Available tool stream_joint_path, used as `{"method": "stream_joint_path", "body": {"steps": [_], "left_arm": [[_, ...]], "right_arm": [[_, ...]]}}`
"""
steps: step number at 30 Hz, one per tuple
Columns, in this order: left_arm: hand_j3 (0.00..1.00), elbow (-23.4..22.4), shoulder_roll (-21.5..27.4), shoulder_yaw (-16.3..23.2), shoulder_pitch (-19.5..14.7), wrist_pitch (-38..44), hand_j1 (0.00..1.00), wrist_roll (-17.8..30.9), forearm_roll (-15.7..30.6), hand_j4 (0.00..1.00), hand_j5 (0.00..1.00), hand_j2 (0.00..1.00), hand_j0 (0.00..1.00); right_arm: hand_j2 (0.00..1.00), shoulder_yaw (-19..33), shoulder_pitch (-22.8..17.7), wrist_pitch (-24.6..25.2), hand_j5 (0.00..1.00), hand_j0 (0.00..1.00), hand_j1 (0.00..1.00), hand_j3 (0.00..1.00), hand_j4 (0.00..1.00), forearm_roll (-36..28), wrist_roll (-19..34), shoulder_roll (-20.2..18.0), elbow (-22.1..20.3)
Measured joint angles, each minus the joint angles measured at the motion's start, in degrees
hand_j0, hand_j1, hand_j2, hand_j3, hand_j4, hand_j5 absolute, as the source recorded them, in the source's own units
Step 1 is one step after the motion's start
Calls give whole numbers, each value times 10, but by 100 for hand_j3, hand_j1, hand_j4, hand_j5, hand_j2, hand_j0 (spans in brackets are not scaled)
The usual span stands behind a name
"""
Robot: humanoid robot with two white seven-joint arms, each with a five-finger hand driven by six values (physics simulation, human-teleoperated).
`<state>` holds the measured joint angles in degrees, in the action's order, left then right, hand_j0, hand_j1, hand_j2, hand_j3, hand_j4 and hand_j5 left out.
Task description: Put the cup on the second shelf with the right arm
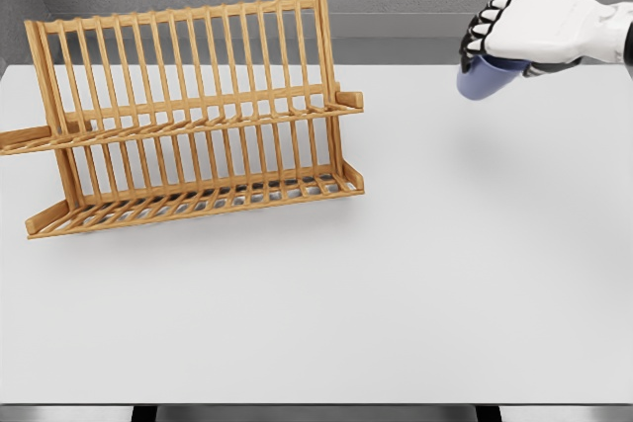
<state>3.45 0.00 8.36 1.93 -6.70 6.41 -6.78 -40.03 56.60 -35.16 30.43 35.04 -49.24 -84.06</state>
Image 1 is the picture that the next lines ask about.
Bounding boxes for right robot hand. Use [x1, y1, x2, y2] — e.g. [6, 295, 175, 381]
[458, 0, 605, 79]

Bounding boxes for blue cup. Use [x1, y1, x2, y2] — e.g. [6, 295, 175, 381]
[455, 53, 530, 103]

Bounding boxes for wooden dish rack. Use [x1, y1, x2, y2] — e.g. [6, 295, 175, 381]
[0, 0, 366, 240]

